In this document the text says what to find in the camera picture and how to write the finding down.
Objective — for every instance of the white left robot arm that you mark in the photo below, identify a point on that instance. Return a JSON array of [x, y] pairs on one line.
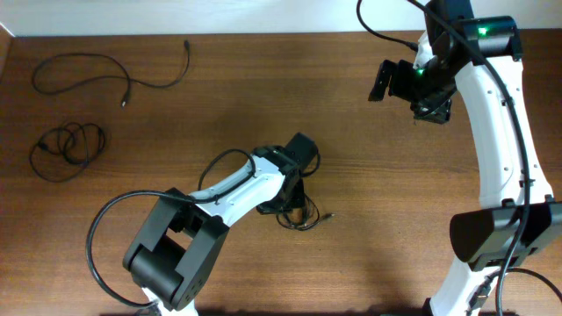
[[173, 254]]

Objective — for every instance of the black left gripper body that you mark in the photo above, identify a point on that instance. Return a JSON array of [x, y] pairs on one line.
[[285, 203]]

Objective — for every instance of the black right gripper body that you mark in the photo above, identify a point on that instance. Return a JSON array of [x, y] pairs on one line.
[[407, 84]]

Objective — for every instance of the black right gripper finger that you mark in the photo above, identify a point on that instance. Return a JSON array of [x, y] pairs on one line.
[[382, 85], [438, 113]]

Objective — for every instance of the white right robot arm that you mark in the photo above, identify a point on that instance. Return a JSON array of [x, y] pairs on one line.
[[481, 60]]

